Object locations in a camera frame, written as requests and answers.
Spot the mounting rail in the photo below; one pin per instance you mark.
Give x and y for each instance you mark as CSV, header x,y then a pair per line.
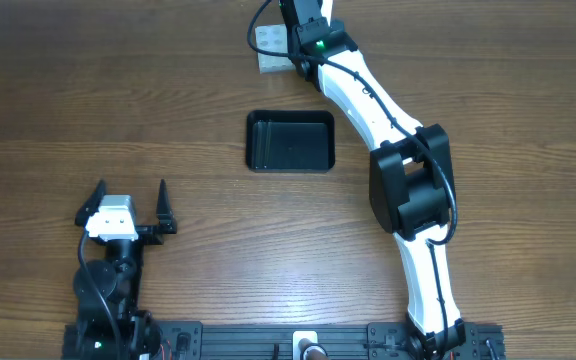
x,y
248,342

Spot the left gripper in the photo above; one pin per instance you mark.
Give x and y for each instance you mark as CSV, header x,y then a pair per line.
x,y
150,235

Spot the black tray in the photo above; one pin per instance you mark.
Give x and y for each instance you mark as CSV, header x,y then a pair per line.
x,y
298,145

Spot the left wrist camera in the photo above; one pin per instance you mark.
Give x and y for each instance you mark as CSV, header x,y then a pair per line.
x,y
113,220

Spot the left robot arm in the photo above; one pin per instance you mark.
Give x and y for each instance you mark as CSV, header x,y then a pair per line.
x,y
100,287

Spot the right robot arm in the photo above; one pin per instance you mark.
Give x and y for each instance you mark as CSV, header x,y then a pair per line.
x,y
368,100

